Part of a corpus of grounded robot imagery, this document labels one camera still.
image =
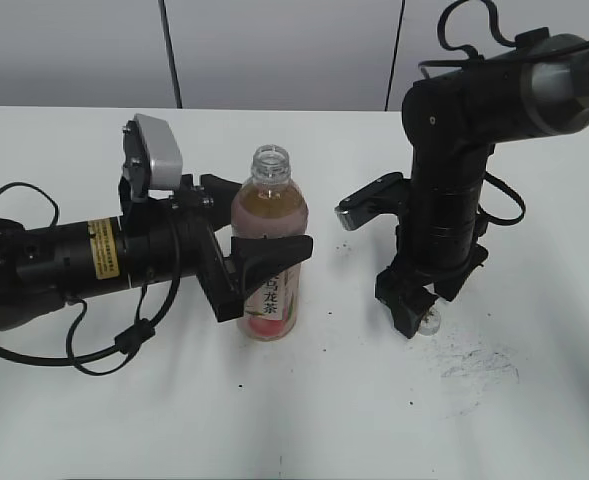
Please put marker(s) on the white bottle cap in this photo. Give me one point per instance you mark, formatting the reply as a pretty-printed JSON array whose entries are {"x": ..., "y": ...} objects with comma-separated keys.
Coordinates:
[{"x": 430, "y": 323}]

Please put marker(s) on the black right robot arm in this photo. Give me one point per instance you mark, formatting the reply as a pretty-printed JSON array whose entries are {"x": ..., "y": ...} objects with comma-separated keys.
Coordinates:
[{"x": 454, "y": 122}]

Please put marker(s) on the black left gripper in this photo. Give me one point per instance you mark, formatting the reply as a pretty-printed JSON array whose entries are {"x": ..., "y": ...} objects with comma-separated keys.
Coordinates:
[{"x": 175, "y": 237}]

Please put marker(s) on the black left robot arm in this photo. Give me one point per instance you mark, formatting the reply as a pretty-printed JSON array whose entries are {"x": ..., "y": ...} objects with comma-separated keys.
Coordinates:
[{"x": 41, "y": 270}]

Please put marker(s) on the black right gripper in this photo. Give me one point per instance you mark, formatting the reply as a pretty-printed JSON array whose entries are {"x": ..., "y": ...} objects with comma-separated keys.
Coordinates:
[{"x": 404, "y": 281}]

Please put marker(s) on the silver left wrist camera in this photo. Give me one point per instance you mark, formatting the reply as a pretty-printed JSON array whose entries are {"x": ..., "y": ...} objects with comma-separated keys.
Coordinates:
[{"x": 153, "y": 160}]

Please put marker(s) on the peach oolong tea bottle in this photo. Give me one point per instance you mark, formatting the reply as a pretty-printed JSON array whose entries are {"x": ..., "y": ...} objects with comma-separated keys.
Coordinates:
[{"x": 270, "y": 205}]

